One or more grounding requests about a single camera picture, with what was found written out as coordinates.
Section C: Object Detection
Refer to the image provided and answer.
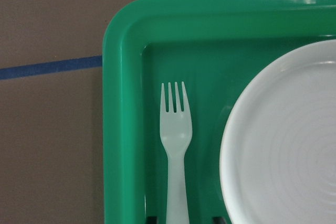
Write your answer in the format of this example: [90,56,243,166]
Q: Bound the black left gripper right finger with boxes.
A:
[212,217,226,224]

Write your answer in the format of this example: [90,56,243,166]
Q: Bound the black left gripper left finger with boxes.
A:
[145,217,158,224]

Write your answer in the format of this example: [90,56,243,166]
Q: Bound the green plastic tray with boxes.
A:
[102,0,335,223]

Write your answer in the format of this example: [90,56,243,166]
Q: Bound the pale green plastic fork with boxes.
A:
[160,82,193,223]

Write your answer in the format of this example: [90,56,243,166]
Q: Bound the white round plate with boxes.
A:
[219,40,335,223]

